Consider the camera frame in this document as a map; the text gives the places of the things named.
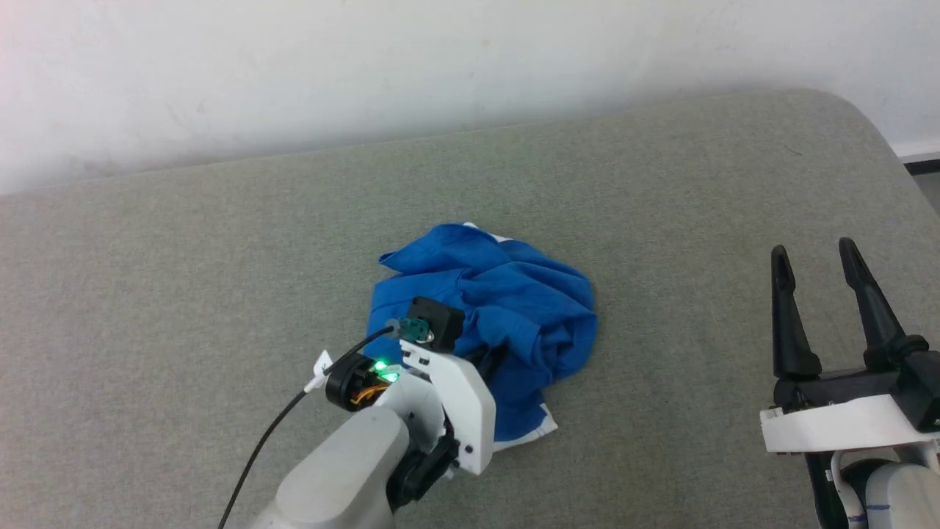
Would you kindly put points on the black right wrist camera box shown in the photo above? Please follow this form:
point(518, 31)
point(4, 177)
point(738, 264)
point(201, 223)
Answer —
point(922, 389)

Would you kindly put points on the grey fabric sofa cushion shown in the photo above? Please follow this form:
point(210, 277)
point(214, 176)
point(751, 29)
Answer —
point(183, 257)

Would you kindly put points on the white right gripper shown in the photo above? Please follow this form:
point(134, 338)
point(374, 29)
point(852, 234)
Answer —
point(837, 426)

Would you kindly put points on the white wall baseboard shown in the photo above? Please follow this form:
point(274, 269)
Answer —
point(918, 150)

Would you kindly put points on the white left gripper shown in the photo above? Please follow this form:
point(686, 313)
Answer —
point(463, 404)

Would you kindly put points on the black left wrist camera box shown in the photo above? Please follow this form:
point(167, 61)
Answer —
point(439, 319)

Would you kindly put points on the blue garment with white trim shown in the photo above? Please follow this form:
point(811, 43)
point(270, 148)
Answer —
point(507, 294)

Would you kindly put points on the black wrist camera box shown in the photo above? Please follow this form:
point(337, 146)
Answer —
point(439, 319)
point(922, 389)

